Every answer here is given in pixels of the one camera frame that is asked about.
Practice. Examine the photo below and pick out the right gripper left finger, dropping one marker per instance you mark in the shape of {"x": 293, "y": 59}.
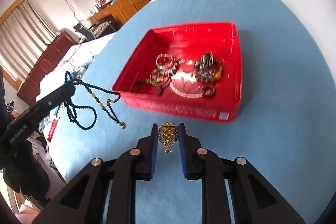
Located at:
{"x": 137, "y": 164}

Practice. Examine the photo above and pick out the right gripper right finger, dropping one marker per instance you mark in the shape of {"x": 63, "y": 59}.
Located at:
{"x": 199, "y": 163}

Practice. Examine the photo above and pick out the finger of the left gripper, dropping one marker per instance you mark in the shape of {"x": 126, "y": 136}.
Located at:
{"x": 42, "y": 108}

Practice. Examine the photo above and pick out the gold pixiu charm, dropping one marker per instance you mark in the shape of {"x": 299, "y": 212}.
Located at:
{"x": 168, "y": 135}

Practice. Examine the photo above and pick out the thin silver ring bangle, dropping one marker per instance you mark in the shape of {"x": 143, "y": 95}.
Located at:
{"x": 158, "y": 77}

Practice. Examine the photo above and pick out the bed with white duvet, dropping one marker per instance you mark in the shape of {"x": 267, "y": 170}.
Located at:
{"x": 77, "y": 60}

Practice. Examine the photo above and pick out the red booklet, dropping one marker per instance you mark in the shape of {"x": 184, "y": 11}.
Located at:
{"x": 52, "y": 130}

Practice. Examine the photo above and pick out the red wooden headboard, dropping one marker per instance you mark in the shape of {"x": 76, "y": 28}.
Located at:
{"x": 46, "y": 63}

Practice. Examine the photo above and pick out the black office chair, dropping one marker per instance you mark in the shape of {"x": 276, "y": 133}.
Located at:
{"x": 89, "y": 35}

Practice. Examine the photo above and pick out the beige curtain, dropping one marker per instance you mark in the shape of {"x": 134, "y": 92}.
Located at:
{"x": 25, "y": 35}

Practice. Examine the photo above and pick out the red tin box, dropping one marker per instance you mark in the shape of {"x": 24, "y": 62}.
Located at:
{"x": 205, "y": 81}

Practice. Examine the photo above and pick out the wooden desk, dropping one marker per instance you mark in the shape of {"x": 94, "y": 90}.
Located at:
{"x": 120, "y": 14}

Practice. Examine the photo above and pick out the blue table cloth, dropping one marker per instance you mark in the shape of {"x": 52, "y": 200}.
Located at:
{"x": 243, "y": 76}

